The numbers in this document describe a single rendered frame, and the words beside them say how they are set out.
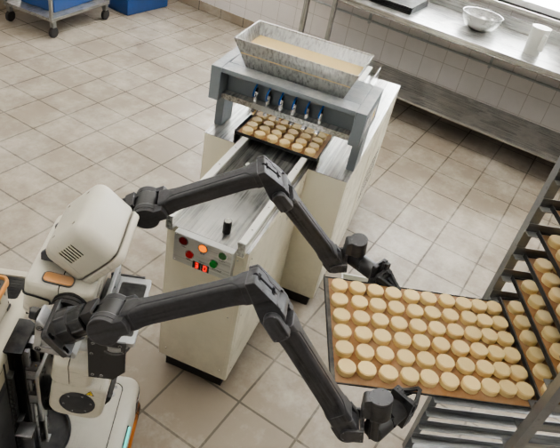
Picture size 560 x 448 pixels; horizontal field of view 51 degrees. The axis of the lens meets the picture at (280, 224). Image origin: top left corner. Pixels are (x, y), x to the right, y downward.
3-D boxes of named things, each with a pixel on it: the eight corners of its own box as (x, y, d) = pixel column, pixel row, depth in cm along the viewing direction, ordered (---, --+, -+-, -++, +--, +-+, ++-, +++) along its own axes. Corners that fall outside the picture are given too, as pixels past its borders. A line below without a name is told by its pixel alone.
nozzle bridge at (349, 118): (232, 106, 300) (241, 43, 280) (364, 151, 287) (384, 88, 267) (204, 132, 275) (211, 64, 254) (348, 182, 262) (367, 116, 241)
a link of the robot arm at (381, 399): (340, 413, 148) (340, 441, 140) (342, 380, 142) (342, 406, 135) (388, 417, 147) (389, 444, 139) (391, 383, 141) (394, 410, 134)
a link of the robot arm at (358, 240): (326, 253, 195) (329, 273, 189) (328, 229, 187) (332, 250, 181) (362, 252, 196) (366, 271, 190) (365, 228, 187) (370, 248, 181)
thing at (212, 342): (220, 274, 323) (242, 133, 269) (277, 296, 317) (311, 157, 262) (156, 364, 268) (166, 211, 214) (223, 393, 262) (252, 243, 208)
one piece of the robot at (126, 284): (72, 377, 160) (69, 324, 147) (99, 305, 182) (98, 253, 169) (131, 384, 162) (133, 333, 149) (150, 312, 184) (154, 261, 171)
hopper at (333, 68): (255, 48, 277) (260, 20, 268) (366, 84, 267) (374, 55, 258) (229, 68, 254) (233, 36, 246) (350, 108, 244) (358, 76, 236)
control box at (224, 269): (176, 254, 226) (179, 227, 217) (232, 276, 221) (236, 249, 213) (172, 260, 223) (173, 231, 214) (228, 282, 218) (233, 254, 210)
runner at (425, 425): (419, 429, 228) (421, 425, 226) (418, 423, 230) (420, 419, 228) (572, 448, 233) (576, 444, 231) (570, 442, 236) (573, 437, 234)
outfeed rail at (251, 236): (365, 75, 365) (368, 64, 361) (370, 76, 365) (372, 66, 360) (235, 256, 210) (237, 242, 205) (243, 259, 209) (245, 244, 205)
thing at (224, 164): (322, 60, 370) (324, 51, 366) (326, 62, 370) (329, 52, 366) (164, 228, 215) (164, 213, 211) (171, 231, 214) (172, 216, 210)
